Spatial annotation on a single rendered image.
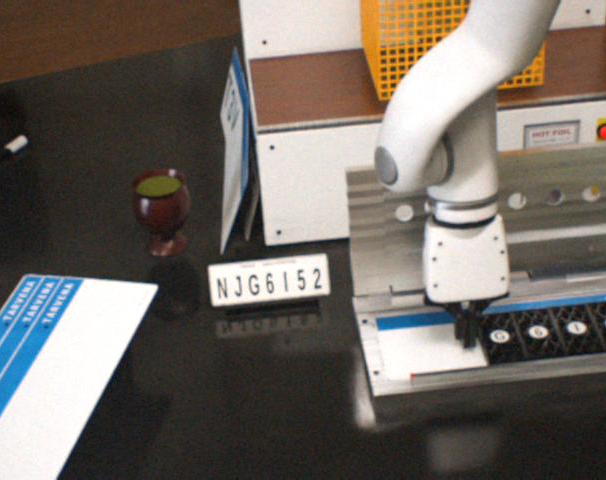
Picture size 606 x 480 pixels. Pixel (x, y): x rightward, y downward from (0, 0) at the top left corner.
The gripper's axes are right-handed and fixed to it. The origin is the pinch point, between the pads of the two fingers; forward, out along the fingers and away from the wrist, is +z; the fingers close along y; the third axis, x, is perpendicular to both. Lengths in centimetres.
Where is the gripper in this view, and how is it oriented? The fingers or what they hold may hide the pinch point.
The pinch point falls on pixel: (466, 329)
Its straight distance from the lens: 164.1
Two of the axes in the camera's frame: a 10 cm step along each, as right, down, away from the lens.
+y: 9.9, -1.0, 0.5
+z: 0.7, 9.2, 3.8
